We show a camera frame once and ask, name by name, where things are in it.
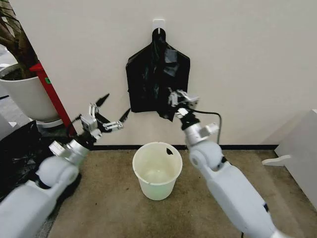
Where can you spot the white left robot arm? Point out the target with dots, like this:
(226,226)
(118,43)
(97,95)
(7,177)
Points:
(24,205)

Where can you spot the black baseboard strip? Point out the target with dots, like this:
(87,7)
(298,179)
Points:
(119,147)

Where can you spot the red metal frame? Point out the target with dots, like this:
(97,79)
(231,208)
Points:
(53,91)

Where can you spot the dark leafy potted plant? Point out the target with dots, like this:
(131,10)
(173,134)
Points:
(17,37)

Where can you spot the black garbage bag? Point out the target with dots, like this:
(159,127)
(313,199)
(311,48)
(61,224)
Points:
(148,86)

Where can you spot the small black plastic scrap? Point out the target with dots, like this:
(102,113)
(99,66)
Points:
(169,150)

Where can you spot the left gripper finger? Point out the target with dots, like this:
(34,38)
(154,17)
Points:
(112,125)
(93,109)

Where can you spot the white plant pot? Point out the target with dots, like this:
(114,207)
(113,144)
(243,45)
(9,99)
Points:
(27,96)

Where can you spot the white cabinet foot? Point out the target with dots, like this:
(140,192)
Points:
(275,160)

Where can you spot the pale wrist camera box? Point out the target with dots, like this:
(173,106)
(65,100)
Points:
(88,123)
(183,111)

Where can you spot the small green label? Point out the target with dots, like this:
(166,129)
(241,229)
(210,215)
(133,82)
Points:
(47,80)

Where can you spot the white cabinet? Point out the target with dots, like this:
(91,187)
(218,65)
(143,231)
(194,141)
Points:
(302,148)

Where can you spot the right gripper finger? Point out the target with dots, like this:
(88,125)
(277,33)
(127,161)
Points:
(173,98)
(192,98)

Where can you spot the white wall hook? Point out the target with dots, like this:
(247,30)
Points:
(158,23)

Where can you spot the white pot saucer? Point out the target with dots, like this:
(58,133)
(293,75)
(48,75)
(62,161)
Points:
(49,123)

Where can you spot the white plastic trash bin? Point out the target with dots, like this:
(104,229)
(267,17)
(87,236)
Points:
(156,188)

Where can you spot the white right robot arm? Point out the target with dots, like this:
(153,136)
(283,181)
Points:
(230,188)

